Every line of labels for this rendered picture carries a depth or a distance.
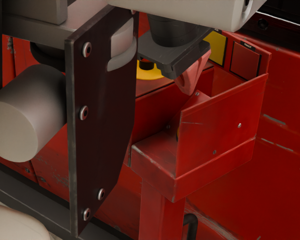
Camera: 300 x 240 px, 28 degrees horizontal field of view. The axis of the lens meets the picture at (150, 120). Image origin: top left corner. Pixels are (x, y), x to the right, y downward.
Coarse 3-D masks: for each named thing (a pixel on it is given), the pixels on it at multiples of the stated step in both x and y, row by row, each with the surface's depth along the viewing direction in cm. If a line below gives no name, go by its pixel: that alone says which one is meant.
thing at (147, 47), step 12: (156, 24) 68; (168, 24) 67; (180, 24) 67; (192, 24) 68; (144, 36) 72; (156, 36) 69; (168, 36) 68; (180, 36) 68; (192, 36) 69; (204, 36) 70; (144, 48) 70; (156, 48) 70; (168, 48) 69; (180, 48) 69; (156, 60) 68; (168, 60) 68; (168, 72) 68
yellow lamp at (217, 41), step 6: (210, 36) 85; (216, 36) 84; (222, 36) 84; (210, 42) 86; (216, 42) 85; (222, 42) 84; (210, 48) 86; (216, 48) 85; (222, 48) 84; (210, 54) 87; (216, 54) 86; (222, 54) 85; (216, 60) 86; (222, 60) 85
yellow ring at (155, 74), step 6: (138, 60) 87; (138, 66) 86; (138, 72) 84; (144, 72) 84; (150, 72) 84; (156, 72) 84; (138, 78) 83; (144, 78) 83; (150, 78) 83; (156, 78) 83
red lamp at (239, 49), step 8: (240, 48) 82; (232, 56) 83; (240, 56) 82; (248, 56) 81; (256, 56) 80; (232, 64) 84; (240, 64) 83; (248, 64) 82; (256, 64) 80; (240, 72) 83; (248, 72) 82; (256, 72) 81
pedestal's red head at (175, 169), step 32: (224, 32) 83; (224, 64) 85; (160, 96) 83; (192, 96) 87; (224, 96) 76; (256, 96) 81; (160, 128) 86; (192, 128) 75; (224, 128) 80; (256, 128) 85; (128, 160) 85; (160, 160) 80; (192, 160) 78; (224, 160) 83; (160, 192) 81
